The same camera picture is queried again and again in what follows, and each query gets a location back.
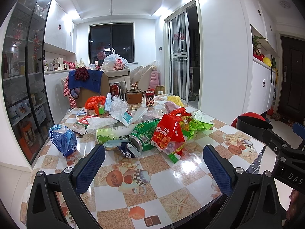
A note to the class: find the beige dining chair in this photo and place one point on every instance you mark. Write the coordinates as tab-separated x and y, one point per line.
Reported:
142	78

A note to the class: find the dark window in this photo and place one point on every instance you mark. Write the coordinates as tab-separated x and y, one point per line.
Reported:
107	37

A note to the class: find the yellow foam fruit net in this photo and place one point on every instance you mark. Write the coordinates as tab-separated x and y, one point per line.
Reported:
176	100

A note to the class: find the brown sleeved glass cup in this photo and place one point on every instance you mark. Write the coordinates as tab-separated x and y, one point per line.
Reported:
134	97

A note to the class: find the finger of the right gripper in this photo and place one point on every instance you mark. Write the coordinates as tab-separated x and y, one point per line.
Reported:
300	131
256	128

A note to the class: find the orange plastic bag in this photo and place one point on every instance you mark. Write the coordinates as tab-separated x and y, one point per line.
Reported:
96	103

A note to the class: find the cardboard box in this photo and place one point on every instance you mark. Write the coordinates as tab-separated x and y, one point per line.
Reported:
84	94

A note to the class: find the crushed green can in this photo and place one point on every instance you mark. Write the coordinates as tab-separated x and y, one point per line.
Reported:
141	135

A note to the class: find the red green carton box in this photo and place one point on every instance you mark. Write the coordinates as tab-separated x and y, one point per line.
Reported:
80	126

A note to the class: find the green white drink bottle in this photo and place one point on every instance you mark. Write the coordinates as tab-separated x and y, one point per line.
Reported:
113	133

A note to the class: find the sliding glass door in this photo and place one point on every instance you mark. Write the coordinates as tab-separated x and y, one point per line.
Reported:
184	54

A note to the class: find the white side table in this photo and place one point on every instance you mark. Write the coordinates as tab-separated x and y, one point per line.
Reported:
122	77

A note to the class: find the blue plastic bag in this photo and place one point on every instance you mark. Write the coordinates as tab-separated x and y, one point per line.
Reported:
63	138

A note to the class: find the green plastic wrapper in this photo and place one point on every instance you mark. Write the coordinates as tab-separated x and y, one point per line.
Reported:
196	122

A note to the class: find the red Trolli snack bag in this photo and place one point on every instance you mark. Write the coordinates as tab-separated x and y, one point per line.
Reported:
168	136

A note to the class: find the blue teal torn packet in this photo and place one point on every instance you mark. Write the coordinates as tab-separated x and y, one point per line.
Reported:
124	146

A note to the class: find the pink plastic stool stack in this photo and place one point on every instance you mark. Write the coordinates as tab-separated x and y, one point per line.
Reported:
154	80

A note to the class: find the blue cloth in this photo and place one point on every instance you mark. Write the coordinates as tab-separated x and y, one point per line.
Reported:
93	82

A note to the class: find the white plastic shopping bag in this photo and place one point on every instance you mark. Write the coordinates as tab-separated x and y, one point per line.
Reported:
114	62

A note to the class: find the white paper bag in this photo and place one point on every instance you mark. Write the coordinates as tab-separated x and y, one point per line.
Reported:
99	122

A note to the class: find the pink plastic bag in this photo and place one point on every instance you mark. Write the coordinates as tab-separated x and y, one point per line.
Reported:
171	106

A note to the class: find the glass display cabinet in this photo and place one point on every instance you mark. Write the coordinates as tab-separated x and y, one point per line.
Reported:
24	85

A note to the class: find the dark entrance door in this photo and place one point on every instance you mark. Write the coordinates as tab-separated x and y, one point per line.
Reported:
291	105

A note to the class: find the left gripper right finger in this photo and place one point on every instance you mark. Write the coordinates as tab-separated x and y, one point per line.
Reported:
252	199

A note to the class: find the right hand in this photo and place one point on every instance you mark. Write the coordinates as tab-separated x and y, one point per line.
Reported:
296	204

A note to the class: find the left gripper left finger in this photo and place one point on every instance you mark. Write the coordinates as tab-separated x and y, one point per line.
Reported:
44	210

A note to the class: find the red cartoon drink can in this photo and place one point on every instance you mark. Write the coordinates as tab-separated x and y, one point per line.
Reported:
150	98

